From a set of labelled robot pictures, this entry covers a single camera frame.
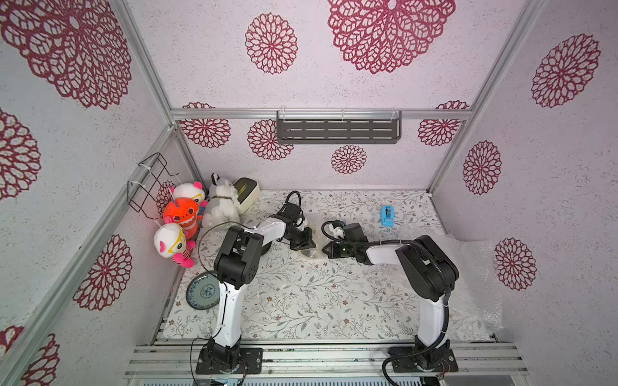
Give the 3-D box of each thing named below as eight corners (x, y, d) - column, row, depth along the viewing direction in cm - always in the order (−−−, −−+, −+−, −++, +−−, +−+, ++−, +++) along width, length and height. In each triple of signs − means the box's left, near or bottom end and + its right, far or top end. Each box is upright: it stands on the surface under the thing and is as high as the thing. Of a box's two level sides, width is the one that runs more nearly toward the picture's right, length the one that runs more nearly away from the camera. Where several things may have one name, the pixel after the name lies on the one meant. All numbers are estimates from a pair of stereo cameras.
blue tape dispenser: (380, 226, 110) (383, 220, 107) (381, 209, 116) (383, 204, 113) (392, 228, 109) (394, 222, 106) (392, 211, 116) (394, 206, 112)
